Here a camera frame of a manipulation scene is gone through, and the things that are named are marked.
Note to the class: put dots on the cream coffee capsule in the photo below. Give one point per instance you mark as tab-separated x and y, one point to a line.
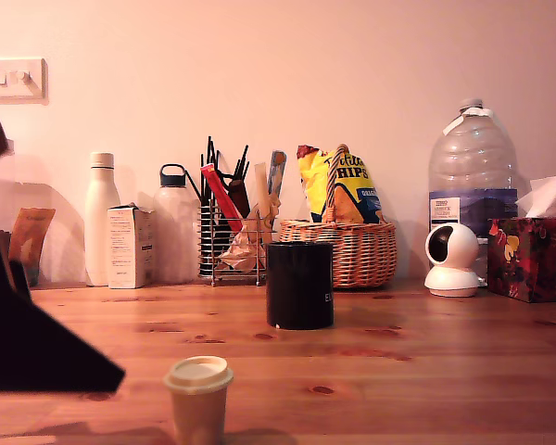
198	408

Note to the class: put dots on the black coffee mug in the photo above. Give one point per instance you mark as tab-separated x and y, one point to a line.
299	287

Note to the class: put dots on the orange printed pouch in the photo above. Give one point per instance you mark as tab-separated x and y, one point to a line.
39	232

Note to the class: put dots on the white metal bottle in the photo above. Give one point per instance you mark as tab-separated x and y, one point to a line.
102	222

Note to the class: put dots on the white printed carton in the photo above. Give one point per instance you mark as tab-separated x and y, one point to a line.
130	250

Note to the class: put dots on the clear bottle with dark lid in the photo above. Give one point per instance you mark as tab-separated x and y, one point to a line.
176	232

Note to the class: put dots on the black drinking straw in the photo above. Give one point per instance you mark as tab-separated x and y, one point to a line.
244	160
218	162
210	157
195	187

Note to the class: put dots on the red sachet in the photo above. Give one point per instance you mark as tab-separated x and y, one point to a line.
222	204

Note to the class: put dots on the crumpled paper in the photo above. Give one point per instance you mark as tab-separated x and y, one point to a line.
241	250

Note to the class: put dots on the dark brown utensil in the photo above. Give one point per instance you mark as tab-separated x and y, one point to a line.
240	199

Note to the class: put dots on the beige flat stick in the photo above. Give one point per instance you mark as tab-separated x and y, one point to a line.
261	185

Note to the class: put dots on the blue patterned sachet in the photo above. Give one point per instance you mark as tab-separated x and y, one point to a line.
277	171

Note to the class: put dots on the yellow tortilla chips bag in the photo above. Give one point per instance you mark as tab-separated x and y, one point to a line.
357	185

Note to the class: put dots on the large clear water bottle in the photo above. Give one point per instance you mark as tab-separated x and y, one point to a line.
472	162

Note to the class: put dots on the floral tissue box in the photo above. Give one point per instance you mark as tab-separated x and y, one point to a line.
533	259

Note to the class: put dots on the white paper tissue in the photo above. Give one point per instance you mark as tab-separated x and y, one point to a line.
547	199

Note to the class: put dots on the white wall switch plate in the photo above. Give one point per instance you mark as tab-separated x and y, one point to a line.
14	79

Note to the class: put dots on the small white round camera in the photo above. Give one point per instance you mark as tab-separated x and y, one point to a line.
449	278

